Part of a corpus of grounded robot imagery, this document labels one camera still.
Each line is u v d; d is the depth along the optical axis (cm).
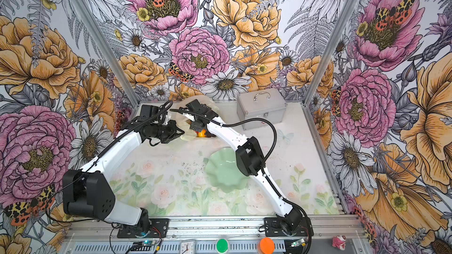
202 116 68
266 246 63
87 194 42
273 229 73
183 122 88
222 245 63
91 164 46
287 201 65
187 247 69
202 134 100
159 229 74
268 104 104
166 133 73
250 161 63
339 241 67
